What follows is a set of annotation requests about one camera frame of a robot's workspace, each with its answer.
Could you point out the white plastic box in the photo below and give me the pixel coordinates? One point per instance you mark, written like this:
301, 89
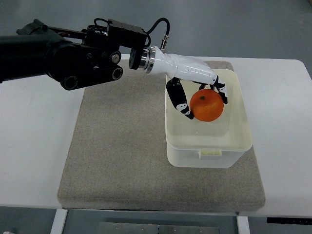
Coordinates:
217, 144

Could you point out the white right table leg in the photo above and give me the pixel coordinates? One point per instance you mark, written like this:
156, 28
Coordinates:
243, 225

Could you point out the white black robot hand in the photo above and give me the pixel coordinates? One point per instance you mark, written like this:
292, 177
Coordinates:
177, 68

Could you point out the white table leg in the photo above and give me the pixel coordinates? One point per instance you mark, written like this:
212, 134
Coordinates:
59, 221
243, 225

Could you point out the white left table leg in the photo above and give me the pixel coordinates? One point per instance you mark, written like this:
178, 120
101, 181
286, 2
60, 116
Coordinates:
59, 221

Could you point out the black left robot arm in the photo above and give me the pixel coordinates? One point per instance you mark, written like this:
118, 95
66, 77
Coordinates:
75, 59

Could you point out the black table control panel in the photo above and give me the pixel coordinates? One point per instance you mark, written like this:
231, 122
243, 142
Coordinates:
288, 220

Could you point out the grey felt mat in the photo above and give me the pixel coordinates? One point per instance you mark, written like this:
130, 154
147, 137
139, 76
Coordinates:
118, 158

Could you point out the orange fruit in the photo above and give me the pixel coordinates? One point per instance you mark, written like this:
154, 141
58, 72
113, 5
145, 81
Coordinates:
206, 105

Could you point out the grey metal base plate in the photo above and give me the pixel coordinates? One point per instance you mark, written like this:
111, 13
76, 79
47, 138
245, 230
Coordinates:
133, 228

